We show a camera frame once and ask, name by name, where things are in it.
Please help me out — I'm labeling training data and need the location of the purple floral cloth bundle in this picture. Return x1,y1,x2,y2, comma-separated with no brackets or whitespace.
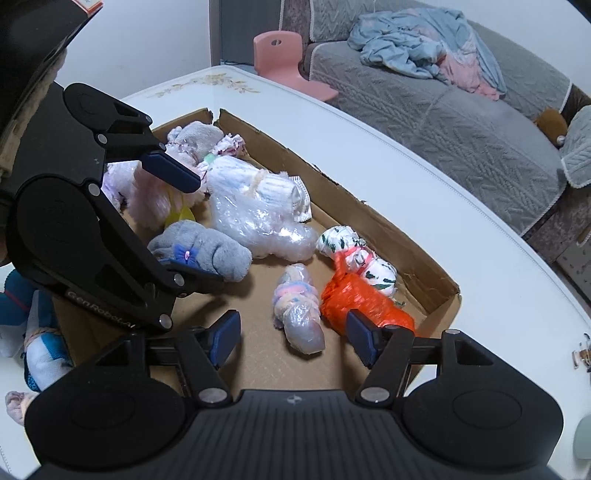
202,134,246,166

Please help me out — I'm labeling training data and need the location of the small pink cloth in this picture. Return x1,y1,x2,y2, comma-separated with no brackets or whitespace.
4,390,37,426

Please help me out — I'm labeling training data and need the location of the grey cabinet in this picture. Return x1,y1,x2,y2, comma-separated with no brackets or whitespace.
210,0,283,71

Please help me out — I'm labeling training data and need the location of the white bubble wrap bundle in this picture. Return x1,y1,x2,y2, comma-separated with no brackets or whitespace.
102,162,139,214

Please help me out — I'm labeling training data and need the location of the pale green round object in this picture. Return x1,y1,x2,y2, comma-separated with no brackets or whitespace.
574,410,591,461

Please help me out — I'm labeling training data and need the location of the grey quilted cushion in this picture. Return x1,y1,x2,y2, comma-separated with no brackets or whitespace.
560,105,591,188

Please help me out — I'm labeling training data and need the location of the orange plastic bag bundle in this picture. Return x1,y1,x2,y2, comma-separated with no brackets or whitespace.
321,251,417,339

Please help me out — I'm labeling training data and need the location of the small metal clip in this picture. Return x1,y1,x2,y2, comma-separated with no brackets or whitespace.
570,333,591,371

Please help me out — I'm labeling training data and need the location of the grey covered sofa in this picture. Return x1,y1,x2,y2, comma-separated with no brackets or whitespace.
279,0,591,278

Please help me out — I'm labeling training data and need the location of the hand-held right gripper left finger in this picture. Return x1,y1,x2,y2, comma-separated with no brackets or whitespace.
98,309,243,408

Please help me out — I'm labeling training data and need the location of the large clear plastic bundle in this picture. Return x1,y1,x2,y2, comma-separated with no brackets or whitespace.
205,156,315,262

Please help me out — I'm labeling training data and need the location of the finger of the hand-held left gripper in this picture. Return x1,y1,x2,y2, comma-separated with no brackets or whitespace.
59,181,226,334
96,98,202,195

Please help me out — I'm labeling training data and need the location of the green floral cloth bundle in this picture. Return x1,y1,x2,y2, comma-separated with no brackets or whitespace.
316,224,399,302

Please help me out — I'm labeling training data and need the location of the pink plastic chair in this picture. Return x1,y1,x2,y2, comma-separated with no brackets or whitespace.
253,31,339,102

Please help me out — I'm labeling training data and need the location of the brown round cushion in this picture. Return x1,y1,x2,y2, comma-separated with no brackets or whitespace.
534,108,570,140

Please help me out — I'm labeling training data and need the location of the brown cardboard box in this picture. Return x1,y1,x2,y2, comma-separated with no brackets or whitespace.
55,107,462,402

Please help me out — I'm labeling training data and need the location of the pink fluffy pompom hair clip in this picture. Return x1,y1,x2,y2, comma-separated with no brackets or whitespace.
126,161,205,230

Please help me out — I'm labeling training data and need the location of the small clear plastic bundle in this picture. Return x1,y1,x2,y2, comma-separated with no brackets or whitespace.
272,264,327,357

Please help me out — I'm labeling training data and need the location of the grey plush sock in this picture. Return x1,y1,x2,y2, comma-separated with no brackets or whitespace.
148,220,253,283

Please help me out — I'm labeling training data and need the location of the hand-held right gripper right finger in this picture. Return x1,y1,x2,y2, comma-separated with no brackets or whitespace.
346,309,502,407

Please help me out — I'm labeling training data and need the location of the grey knit cloth bundle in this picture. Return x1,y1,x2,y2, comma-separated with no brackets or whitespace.
167,121,225,161

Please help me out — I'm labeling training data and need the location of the blue and pink blanket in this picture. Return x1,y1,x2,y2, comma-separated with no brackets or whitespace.
347,8,507,101

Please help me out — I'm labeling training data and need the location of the blue and white sock bundle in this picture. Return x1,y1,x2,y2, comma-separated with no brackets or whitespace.
0,270,75,391

